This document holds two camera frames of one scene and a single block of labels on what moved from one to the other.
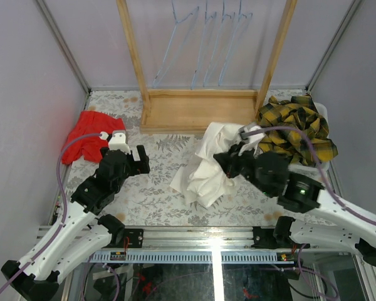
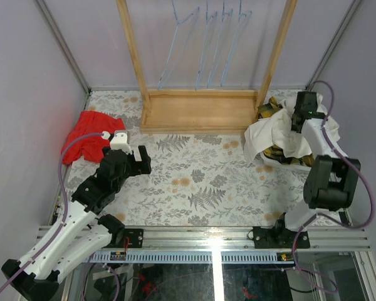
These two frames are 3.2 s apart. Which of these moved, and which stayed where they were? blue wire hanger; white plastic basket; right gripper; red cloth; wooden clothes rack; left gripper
Moved: right gripper; white plastic basket
Stayed: red cloth; wooden clothes rack; blue wire hanger; left gripper
